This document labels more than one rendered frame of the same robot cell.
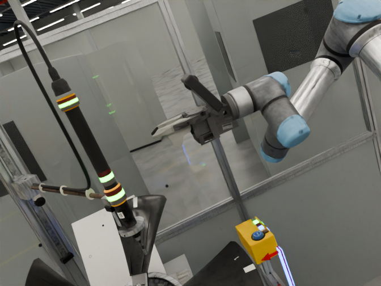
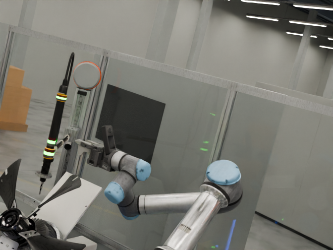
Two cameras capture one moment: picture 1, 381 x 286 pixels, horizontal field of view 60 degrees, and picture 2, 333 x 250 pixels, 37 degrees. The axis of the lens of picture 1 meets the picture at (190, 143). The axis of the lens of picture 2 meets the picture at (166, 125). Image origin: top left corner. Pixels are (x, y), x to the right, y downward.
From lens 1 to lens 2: 1.57 m
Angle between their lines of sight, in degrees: 39
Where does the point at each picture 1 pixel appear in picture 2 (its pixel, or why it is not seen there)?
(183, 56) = (219, 138)
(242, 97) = (116, 157)
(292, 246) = not seen: outside the picture
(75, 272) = not seen: hidden behind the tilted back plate
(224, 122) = (104, 162)
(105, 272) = (48, 208)
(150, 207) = (73, 184)
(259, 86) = (128, 159)
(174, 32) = (224, 117)
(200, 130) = (92, 156)
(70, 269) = not seen: hidden behind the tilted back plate
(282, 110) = (117, 177)
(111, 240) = (67, 197)
